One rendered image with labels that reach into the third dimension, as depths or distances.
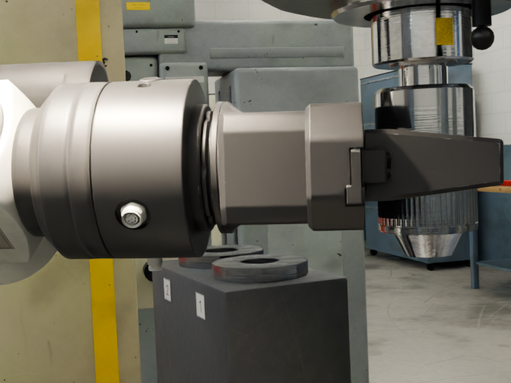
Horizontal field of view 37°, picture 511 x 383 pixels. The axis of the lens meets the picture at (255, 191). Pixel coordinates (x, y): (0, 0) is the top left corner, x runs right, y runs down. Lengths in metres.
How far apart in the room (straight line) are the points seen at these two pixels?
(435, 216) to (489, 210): 7.57
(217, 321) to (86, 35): 1.48
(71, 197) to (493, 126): 7.53
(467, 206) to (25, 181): 0.20
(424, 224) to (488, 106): 7.55
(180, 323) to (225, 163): 0.45
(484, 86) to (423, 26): 7.60
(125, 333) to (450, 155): 1.81
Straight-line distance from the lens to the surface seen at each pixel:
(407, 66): 0.37
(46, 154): 0.36
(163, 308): 0.82
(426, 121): 0.36
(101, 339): 2.11
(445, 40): 0.36
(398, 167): 0.35
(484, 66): 7.96
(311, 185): 0.32
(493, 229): 7.89
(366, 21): 0.40
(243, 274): 0.68
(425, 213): 0.36
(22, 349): 2.11
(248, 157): 0.34
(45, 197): 0.36
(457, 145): 0.35
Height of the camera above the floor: 1.24
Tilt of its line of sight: 3 degrees down
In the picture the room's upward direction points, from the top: 2 degrees counter-clockwise
